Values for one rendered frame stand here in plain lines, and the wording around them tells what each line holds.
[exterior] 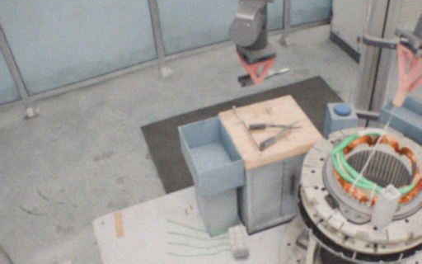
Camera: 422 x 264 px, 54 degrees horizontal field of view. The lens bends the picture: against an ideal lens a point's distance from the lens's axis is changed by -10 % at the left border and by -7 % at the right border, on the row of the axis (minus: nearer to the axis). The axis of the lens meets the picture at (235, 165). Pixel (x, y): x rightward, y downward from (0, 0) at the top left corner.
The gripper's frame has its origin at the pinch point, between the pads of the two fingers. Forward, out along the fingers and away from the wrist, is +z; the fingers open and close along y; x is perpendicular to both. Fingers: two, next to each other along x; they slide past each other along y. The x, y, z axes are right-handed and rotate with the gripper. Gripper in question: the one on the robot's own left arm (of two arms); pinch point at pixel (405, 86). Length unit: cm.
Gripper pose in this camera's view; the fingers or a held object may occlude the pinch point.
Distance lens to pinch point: 80.8
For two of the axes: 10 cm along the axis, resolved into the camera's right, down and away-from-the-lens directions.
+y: 9.1, 0.4, 4.0
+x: -3.1, -5.9, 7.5
